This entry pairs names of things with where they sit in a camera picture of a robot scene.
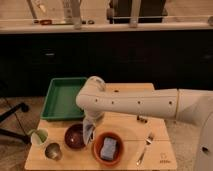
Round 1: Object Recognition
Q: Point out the grey blue towel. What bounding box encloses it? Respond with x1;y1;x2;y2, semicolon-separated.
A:
83;118;95;145

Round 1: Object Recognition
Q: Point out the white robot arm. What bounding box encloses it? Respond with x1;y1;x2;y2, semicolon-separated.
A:
76;76;213;171

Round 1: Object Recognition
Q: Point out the small metal cup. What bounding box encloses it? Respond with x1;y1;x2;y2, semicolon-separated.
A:
45;143;62;161

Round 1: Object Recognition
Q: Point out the brown wooden block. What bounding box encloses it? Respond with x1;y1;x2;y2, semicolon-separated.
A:
136;116;148;123

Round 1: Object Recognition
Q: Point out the green plastic tray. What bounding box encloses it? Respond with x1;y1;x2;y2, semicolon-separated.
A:
41;77;87;121

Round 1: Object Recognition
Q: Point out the orange terracotta bowl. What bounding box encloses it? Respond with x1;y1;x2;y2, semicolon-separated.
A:
92;132;124;167

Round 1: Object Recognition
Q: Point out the purple bowl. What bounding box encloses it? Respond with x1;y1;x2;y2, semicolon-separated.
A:
64;124;85;150

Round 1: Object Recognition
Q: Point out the blue sponge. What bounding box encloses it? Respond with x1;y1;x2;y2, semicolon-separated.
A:
100;137;117;161

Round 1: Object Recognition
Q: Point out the silver fork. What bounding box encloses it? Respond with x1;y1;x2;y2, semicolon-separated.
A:
136;133;155;166

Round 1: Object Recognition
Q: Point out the white green mug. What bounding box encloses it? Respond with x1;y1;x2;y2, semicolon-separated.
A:
28;129;48;147

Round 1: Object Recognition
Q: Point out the black office chair base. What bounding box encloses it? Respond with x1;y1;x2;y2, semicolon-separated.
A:
0;99;30;144

